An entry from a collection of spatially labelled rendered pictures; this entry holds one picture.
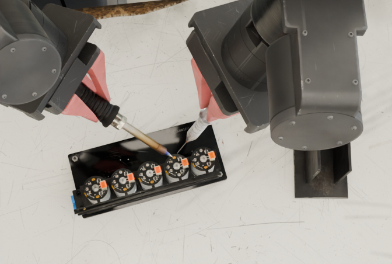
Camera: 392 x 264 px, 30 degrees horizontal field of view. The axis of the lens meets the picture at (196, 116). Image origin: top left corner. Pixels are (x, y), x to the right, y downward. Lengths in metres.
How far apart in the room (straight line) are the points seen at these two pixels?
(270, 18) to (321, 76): 0.08
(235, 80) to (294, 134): 0.11
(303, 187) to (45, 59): 0.37
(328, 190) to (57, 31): 0.35
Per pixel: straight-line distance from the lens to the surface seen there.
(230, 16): 0.58
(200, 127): 0.66
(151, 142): 0.73
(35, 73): 0.53
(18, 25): 0.53
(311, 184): 0.81
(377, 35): 0.88
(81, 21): 0.65
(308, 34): 0.44
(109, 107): 0.71
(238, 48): 0.53
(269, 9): 0.49
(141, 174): 0.74
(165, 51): 0.84
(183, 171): 0.74
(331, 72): 0.43
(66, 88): 0.64
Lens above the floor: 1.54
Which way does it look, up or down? 74 degrees down
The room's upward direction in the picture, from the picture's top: 5 degrees clockwise
